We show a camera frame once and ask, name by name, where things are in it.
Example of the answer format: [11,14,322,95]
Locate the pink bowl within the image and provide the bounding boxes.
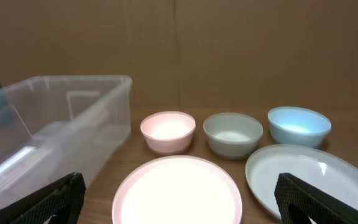
[140,111,196,155]

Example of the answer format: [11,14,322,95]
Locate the grey bowl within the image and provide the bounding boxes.
[203,113,264,159]

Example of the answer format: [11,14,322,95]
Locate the clear plastic storage bin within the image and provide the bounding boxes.
[0,75,132,210]

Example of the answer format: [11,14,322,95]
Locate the grey plate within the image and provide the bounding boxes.
[245,144,358,220]

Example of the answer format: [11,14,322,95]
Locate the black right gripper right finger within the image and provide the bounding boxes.
[274,173,358,224]

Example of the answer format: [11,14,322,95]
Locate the light blue bowl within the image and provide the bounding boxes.
[267,106,332,148]

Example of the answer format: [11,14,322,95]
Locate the pink plate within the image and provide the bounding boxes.
[111,156,242,224]

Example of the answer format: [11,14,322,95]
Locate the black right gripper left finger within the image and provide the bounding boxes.
[0,172,86,224]

